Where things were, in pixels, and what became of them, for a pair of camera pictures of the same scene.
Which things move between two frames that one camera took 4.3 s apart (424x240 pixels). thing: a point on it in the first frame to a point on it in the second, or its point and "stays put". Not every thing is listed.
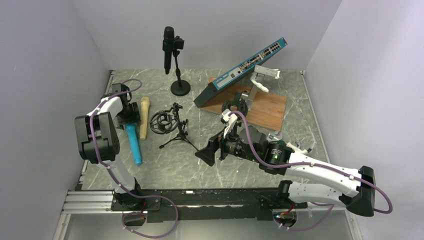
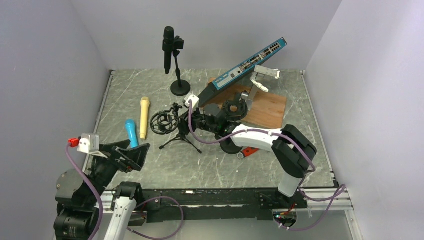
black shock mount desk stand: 239,104 stays put
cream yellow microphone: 144,104 stays put
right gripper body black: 232,145 to 198,121
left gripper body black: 130,115 to 106,166
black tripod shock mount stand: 164,122 stays put
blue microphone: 131,128 stays put
